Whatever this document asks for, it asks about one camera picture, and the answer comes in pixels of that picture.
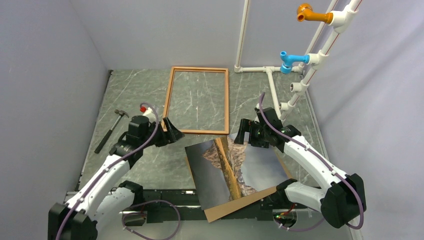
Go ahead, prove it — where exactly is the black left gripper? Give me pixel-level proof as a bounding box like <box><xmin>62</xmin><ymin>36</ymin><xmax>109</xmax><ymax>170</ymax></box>
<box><xmin>140</xmin><ymin>116</ymin><xmax>185</xmax><ymax>149</ymax></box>

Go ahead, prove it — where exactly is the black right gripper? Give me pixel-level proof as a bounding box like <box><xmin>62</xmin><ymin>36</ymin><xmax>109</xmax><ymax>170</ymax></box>
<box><xmin>234</xmin><ymin>118</ymin><xmax>270</xmax><ymax>148</ymax></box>

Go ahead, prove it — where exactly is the wooden picture frame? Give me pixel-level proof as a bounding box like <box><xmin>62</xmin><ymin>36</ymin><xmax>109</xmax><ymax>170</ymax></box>
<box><xmin>162</xmin><ymin>66</ymin><xmax>230</xmax><ymax>135</ymax></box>

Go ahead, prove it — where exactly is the glossy mountain landscape photo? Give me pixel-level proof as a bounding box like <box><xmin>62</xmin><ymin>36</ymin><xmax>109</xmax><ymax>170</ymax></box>
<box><xmin>185</xmin><ymin>134</ymin><xmax>289</xmax><ymax>210</ymax></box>

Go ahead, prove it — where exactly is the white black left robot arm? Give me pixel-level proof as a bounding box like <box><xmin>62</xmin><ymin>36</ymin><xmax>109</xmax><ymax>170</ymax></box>
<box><xmin>47</xmin><ymin>115</ymin><xmax>184</xmax><ymax>240</ymax></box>

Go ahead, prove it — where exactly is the blue pipe elbow fitting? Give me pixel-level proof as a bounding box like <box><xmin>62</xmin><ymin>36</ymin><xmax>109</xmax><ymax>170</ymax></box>
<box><xmin>280</xmin><ymin>51</ymin><xmax>310</xmax><ymax>74</ymax></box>

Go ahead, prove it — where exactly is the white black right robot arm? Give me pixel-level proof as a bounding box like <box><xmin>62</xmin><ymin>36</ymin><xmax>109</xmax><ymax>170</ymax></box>
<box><xmin>234</xmin><ymin>107</ymin><xmax>367</xmax><ymax>230</ymax></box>

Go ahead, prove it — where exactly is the orange pipe elbow fitting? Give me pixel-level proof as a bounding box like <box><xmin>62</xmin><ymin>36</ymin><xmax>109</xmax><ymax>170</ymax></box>
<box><xmin>296</xmin><ymin>3</ymin><xmax>334</xmax><ymax>24</ymax></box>

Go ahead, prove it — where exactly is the brown backing board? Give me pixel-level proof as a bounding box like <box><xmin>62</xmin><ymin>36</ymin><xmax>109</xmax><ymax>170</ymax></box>
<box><xmin>185</xmin><ymin>155</ymin><xmax>293</xmax><ymax>223</ymax></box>

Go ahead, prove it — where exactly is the white PVC pipe rack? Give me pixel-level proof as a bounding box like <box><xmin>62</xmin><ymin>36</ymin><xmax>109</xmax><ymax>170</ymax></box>
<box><xmin>233</xmin><ymin>0</ymin><xmax>362</xmax><ymax>122</ymax></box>

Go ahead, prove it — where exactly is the black handled claw hammer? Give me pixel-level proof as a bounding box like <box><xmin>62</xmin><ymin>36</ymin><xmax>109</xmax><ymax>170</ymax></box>
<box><xmin>94</xmin><ymin>109</ymin><xmax>129</xmax><ymax>154</ymax></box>

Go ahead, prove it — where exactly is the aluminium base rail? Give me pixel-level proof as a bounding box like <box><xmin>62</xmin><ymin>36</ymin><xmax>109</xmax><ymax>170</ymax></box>
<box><xmin>52</xmin><ymin>188</ymin><xmax>364</xmax><ymax>240</ymax></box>

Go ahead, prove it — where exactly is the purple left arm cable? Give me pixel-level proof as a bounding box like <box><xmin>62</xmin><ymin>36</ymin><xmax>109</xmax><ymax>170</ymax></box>
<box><xmin>54</xmin><ymin>101</ymin><xmax>182</xmax><ymax>240</ymax></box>

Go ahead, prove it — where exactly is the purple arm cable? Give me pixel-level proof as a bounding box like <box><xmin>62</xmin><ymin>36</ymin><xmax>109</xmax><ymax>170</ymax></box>
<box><xmin>54</xmin><ymin>101</ymin><xmax>182</xmax><ymax>240</ymax></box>
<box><xmin>258</xmin><ymin>92</ymin><xmax>365</xmax><ymax>233</ymax></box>

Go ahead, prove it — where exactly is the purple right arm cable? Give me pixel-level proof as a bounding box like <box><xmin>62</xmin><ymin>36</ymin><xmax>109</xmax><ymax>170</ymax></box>
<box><xmin>258</xmin><ymin>92</ymin><xmax>365</xmax><ymax>233</ymax></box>

